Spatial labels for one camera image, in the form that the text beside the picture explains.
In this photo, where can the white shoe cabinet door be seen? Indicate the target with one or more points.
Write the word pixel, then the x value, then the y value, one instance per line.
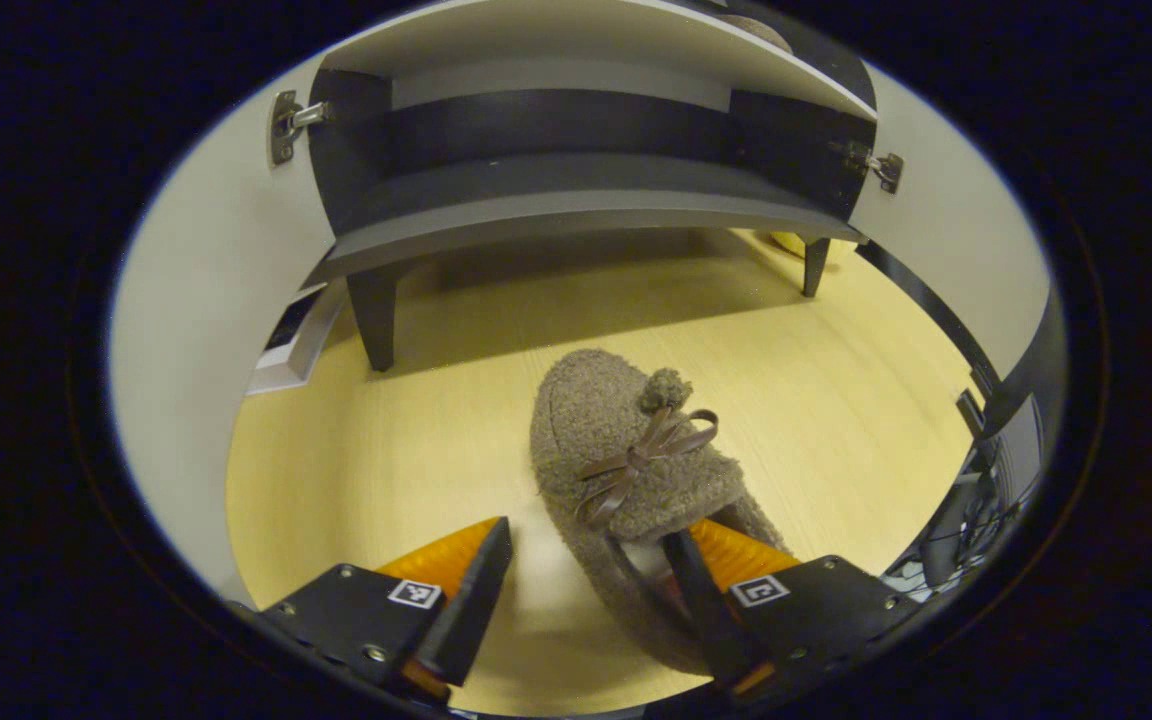
pixel 196 330
pixel 966 230

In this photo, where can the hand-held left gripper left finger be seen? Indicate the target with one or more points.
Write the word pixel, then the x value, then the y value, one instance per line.
pixel 471 610

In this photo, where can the white shoe cabinet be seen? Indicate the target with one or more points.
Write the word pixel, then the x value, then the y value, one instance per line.
pixel 556 200

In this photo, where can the metal door hinge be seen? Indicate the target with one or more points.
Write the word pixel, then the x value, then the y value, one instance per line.
pixel 881 165
pixel 286 125

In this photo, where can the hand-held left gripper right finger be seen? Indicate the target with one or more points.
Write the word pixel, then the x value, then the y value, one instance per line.
pixel 711 610

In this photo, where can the black equipment stand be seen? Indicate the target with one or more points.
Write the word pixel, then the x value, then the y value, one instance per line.
pixel 976 520

